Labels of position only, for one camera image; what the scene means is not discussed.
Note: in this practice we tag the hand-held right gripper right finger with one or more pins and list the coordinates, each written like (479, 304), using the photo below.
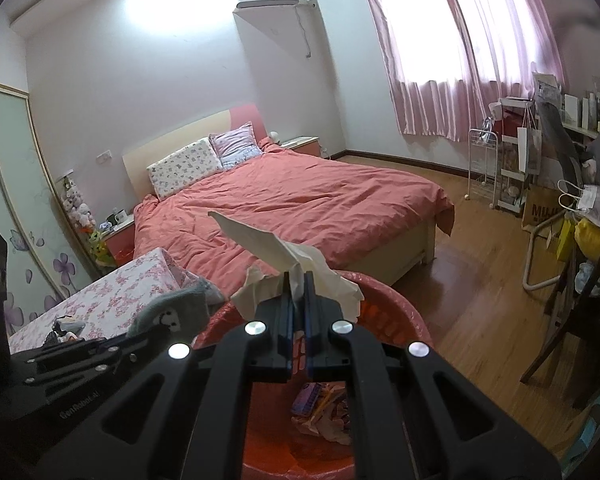
(311, 305)

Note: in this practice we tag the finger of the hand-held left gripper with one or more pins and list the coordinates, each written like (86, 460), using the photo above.
(105, 351)

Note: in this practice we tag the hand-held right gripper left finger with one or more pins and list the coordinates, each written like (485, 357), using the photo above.
(289, 305)

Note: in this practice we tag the white tissue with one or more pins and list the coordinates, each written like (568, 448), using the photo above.
(260, 242)

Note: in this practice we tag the orange plastic laundry basket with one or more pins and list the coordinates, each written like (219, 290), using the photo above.
(395, 320)

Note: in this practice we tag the grey sock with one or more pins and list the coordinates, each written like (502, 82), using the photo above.
(180, 305)

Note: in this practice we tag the blue box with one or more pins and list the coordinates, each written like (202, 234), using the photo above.
(306, 397)

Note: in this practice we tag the yellow green plush toy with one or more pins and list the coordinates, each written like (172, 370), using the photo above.
(100, 250)

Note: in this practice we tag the pink nightstand with mugs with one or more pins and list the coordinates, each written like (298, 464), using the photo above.
(120, 242)

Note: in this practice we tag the orange duvet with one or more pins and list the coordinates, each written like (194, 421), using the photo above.
(305, 195)

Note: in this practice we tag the dark mug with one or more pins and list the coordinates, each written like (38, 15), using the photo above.
(111, 219)

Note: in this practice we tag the white mug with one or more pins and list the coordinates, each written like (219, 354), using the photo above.
(121, 216)

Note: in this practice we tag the hanging plush toys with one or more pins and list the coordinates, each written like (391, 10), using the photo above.
(79, 207)

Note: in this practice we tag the pink striped pillow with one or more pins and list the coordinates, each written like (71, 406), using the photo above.
(235, 145)

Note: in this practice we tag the small white lamp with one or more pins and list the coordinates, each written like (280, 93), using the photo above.
(274, 135)

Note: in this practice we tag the white floral pillow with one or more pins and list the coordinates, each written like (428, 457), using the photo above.
(185, 167)

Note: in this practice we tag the wardrobe with purple flowers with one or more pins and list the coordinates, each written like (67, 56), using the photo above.
(10, 185)

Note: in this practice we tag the bed with cream headboard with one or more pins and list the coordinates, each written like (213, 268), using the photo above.
(180, 137)

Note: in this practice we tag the white paper shopping bag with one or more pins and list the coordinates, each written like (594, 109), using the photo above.
(529, 152)

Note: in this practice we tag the dark wooden chair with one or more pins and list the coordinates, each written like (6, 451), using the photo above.
(580, 310)

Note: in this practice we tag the white shelf cart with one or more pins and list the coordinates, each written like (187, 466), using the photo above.
(512, 110)

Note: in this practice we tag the pink curtain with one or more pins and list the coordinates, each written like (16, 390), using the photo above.
(455, 35)

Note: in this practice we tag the wall socket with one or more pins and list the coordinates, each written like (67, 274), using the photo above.
(103, 156)

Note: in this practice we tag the white metal frame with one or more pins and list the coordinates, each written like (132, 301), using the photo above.
(530, 260)

